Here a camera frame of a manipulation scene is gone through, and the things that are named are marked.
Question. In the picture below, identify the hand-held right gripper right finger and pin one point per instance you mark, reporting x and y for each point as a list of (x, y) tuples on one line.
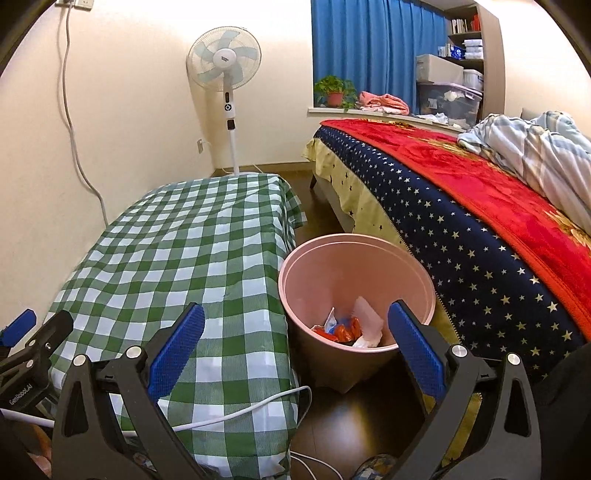
[(415, 350)]

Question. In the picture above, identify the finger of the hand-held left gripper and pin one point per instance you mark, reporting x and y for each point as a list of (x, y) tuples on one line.
[(18, 325), (55, 327)]

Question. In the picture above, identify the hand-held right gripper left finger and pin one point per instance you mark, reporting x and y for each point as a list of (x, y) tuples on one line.
[(178, 350)]

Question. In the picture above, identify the white plastic bag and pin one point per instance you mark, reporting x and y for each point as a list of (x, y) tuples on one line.
[(369, 318)]

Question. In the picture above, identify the orange plastic bag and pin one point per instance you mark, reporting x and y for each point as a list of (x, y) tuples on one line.
[(344, 332)]

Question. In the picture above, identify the white blue wrapper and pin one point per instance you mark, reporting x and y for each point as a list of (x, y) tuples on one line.
[(333, 321)]

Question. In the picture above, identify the pink plastic bin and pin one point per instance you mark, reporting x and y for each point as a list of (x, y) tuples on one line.
[(332, 277)]

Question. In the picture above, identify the green checked tablecloth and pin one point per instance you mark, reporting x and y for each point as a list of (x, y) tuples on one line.
[(184, 258)]

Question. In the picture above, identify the starry blue red bed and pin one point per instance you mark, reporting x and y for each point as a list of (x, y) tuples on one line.
[(438, 230)]

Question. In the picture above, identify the patterned slipper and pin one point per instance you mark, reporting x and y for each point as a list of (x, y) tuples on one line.
[(374, 466)]

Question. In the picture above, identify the yellow star bed skirt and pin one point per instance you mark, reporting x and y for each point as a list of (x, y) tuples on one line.
[(351, 184)]

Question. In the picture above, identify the red blanket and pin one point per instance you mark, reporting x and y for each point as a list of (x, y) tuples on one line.
[(461, 161)]

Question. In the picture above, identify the blue striped quilt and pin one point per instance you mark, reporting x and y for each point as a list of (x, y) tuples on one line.
[(531, 147)]

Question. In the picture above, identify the clear plastic storage box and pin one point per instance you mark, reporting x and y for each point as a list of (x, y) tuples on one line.
[(448, 106)]

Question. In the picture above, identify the pink folded clothes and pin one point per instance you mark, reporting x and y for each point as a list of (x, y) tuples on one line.
[(383, 101)]

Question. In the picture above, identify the white window sill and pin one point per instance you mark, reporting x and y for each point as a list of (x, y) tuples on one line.
[(323, 110)]

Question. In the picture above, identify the potted green plant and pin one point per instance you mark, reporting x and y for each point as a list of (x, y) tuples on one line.
[(334, 98)]

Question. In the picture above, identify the white lidded container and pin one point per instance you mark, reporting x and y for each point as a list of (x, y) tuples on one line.
[(473, 81)]

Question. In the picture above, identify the grey box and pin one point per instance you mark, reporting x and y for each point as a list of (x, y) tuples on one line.
[(438, 69)]

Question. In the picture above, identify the white standing fan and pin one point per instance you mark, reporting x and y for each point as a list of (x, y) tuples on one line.
[(224, 57)]

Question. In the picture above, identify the wooden bookshelf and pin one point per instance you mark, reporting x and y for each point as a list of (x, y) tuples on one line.
[(491, 55)]

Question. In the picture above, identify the blue curtain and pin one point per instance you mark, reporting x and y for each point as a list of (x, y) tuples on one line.
[(369, 46)]

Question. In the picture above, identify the grey bed frame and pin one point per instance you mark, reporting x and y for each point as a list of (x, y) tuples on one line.
[(337, 207)]

